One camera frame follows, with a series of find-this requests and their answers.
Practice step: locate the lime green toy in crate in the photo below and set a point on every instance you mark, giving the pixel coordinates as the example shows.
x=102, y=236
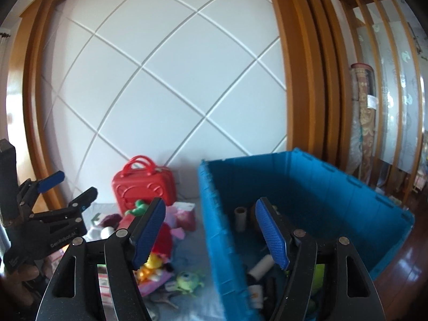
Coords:
x=318, y=280

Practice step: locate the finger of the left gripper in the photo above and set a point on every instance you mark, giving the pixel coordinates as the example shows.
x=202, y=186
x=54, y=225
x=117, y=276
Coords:
x=29, y=191
x=78, y=205

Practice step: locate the pink white tissue box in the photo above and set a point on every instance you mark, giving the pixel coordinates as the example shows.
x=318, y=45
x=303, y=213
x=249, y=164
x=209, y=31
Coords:
x=126, y=222

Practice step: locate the metal clamp tool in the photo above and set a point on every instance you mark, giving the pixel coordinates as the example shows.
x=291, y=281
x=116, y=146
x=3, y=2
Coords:
x=164, y=298

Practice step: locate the white roll in crate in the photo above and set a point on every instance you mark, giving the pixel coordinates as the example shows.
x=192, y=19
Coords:
x=262, y=267

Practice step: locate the green one-eyed monster plush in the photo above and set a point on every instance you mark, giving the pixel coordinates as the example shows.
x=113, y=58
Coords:
x=188, y=282

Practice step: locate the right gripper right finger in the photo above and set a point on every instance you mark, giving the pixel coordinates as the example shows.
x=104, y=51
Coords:
x=347, y=290

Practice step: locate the cardboard paper roll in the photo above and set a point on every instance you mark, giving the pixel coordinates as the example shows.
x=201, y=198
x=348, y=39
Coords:
x=240, y=214

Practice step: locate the white round plush toy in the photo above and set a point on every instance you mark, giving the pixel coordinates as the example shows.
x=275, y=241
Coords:
x=99, y=233

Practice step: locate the pink wipes pack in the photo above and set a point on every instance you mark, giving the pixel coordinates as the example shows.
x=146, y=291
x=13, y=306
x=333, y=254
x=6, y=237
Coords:
x=152, y=282

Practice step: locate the person's left hand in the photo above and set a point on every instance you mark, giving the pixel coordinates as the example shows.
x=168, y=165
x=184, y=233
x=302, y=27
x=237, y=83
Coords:
x=17, y=302

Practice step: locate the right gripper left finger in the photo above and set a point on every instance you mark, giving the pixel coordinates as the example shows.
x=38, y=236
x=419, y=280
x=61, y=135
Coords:
x=74, y=293

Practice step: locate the wooden slat room divider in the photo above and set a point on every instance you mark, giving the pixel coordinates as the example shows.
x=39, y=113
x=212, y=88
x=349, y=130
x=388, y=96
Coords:
x=383, y=38

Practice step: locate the rolled patterned carpet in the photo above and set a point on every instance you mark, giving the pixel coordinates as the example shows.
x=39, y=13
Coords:
x=363, y=125

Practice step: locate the pink pig plush red dress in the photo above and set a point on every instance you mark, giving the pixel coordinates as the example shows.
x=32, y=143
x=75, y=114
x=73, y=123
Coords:
x=169, y=233

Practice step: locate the red toy suitcase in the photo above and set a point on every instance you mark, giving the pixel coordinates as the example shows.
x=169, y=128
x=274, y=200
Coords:
x=142, y=179

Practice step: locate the yellow duck plush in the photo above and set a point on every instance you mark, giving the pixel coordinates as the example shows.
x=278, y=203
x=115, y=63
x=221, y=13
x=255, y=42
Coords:
x=154, y=269

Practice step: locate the blue plastic storage crate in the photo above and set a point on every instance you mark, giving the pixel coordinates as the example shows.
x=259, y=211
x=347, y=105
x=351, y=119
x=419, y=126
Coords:
x=313, y=196

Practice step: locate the pink tissue pack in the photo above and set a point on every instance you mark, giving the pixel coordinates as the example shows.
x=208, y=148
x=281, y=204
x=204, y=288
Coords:
x=185, y=215

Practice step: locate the green frog plush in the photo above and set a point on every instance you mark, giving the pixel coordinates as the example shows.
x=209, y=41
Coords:
x=140, y=208

